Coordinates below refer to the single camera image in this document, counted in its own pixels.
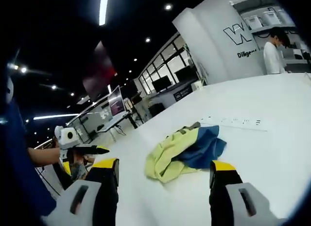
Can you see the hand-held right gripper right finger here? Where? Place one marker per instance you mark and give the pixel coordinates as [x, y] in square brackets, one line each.
[226, 187]

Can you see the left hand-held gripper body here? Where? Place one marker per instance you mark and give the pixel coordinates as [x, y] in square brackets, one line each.
[66, 136]

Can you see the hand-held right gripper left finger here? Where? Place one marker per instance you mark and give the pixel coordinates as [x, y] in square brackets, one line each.
[97, 201]

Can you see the yellow and blue garment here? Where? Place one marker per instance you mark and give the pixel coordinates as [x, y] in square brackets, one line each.
[175, 148]

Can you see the white folding template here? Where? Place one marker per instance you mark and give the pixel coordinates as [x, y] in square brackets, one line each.
[238, 122]

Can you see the white office desk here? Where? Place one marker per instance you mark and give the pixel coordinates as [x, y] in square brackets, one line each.
[114, 121]

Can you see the person's blue sleeve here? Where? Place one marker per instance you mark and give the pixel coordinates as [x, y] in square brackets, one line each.
[19, 143]

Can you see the lit computer monitor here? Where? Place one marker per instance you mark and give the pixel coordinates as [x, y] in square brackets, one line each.
[115, 102]

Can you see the hanging red dark banner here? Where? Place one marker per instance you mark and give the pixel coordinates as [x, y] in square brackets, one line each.
[98, 73]

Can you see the black computer monitor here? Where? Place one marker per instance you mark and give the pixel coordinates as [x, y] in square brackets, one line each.
[184, 75]
[160, 83]

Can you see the long ceiling strip light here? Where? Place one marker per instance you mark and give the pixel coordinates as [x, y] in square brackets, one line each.
[104, 8]

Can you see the white storage shelf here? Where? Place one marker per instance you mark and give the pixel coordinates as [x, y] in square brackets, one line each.
[279, 29]

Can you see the white storage box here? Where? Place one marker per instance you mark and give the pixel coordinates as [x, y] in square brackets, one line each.
[253, 21]
[271, 15]

